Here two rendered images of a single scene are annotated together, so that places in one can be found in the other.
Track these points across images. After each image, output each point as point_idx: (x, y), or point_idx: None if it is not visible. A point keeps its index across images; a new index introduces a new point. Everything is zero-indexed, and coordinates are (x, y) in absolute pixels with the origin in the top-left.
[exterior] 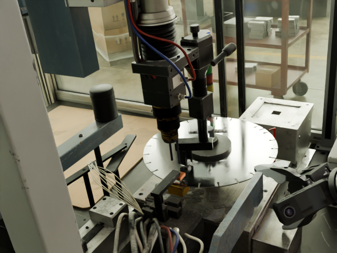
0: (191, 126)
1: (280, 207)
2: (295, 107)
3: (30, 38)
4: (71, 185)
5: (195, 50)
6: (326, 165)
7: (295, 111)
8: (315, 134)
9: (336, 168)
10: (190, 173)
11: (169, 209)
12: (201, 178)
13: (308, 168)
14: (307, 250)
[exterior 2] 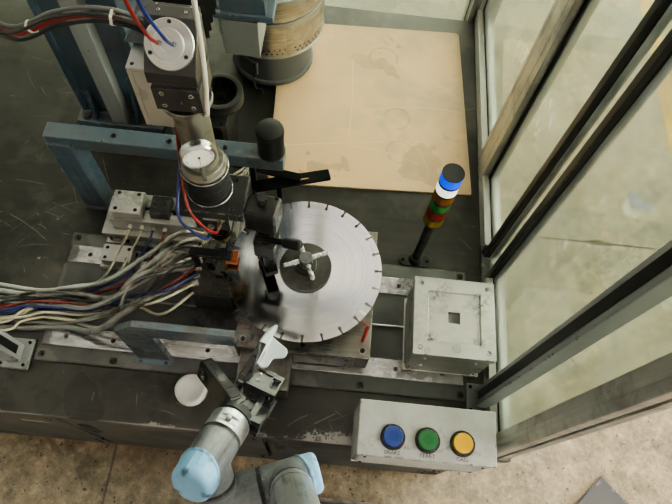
0: (347, 232)
1: (201, 364)
2: (480, 339)
3: (223, 38)
4: (298, 145)
5: (234, 216)
6: (271, 396)
7: (467, 341)
8: (488, 378)
9: (235, 404)
10: (250, 267)
11: (216, 266)
12: (243, 280)
13: (276, 379)
14: (275, 405)
